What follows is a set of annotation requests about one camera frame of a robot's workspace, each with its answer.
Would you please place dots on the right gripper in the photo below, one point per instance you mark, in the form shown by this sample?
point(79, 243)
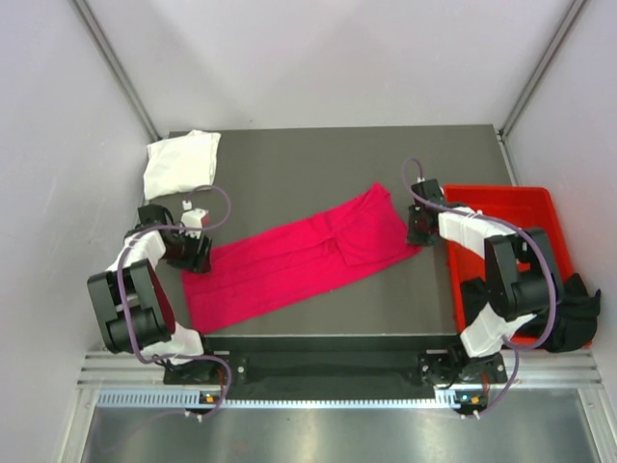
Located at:
point(413, 237)

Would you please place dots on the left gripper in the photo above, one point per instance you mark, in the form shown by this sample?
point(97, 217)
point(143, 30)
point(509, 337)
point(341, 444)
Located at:
point(197, 262)

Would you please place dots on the pink t-shirt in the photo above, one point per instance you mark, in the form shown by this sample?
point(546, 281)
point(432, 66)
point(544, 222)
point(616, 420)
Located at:
point(296, 261)

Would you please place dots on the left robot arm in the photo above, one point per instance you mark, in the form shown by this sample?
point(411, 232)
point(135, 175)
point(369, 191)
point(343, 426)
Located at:
point(132, 310)

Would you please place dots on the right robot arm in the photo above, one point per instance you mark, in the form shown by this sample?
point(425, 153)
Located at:
point(522, 278)

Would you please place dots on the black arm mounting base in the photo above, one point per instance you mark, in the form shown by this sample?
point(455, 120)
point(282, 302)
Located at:
point(355, 374)

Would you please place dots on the folded white t-shirt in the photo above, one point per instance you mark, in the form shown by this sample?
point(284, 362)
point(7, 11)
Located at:
point(181, 164)

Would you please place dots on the red plastic bin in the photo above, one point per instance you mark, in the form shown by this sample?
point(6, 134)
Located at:
point(525, 207)

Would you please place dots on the black t-shirt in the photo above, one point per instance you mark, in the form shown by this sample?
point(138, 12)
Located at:
point(576, 320)

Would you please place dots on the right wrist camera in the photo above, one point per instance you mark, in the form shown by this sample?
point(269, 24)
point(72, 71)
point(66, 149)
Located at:
point(427, 191)

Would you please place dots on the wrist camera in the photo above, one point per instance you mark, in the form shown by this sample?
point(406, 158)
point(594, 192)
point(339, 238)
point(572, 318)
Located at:
point(427, 191)
point(193, 219)

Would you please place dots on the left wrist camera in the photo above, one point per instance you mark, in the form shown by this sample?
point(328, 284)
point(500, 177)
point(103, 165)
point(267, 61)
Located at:
point(193, 219)

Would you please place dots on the slotted grey cable duct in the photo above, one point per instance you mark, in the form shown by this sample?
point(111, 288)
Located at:
point(200, 400)

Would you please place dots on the left aluminium frame post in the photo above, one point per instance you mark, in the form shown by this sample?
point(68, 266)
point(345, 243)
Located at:
point(86, 15)

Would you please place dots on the aluminium frame post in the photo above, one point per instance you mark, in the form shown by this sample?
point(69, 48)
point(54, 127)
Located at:
point(86, 15)
point(564, 28)

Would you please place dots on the right aluminium frame post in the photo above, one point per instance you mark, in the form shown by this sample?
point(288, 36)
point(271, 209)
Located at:
point(564, 28)

